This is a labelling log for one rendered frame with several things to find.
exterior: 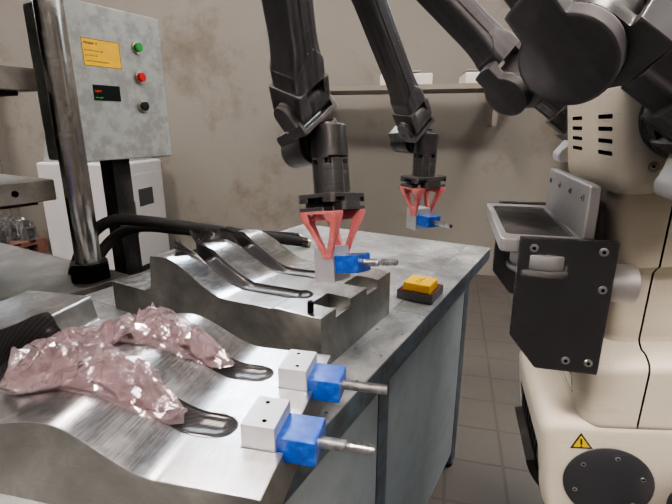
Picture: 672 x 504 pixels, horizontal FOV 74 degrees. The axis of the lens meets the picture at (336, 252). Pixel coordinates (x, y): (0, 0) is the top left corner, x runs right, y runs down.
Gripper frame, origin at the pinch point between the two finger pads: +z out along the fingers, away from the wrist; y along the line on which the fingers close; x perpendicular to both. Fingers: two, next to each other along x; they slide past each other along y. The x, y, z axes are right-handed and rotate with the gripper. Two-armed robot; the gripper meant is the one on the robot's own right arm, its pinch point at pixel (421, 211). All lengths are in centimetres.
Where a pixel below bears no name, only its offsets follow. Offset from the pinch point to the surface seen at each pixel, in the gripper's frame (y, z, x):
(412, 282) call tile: 16.1, 11.2, 15.5
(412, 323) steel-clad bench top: 24.7, 14.7, 25.3
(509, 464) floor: -45, 95, 7
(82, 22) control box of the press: 66, -45, -59
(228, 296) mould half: 56, 7, 13
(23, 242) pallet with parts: 104, 90, -400
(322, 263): 45, -1, 26
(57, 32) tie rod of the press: 73, -40, -41
